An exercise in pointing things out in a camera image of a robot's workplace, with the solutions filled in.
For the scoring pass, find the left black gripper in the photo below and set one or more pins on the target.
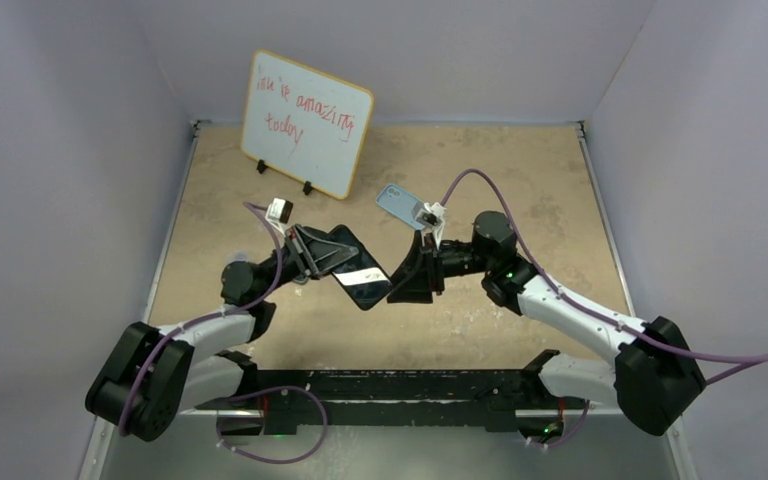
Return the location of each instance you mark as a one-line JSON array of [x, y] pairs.
[[312, 255]]

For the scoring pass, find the black phone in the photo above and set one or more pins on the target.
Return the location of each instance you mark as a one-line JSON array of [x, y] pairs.
[[362, 278]]

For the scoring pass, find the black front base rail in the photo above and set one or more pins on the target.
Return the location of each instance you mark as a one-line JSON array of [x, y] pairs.
[[495, 400]]

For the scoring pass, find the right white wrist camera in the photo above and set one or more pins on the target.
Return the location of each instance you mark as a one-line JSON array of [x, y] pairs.
[[431, 218]]

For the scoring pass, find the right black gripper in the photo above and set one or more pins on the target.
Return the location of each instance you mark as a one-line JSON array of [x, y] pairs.
[[420, 275]]

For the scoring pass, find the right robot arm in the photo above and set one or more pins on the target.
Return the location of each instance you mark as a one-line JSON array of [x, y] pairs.
[[643, 367]]

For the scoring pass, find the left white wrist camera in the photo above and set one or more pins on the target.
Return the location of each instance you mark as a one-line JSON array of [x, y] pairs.
[[278, 214]]

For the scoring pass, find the white board with orange frame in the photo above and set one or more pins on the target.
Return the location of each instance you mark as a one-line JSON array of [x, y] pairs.
[[304, 123]]

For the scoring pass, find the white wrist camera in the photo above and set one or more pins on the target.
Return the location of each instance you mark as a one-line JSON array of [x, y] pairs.
[[431, 218], [278, 214]]

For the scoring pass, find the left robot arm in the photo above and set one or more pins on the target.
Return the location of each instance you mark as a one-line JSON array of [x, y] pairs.
[[141, 386]]

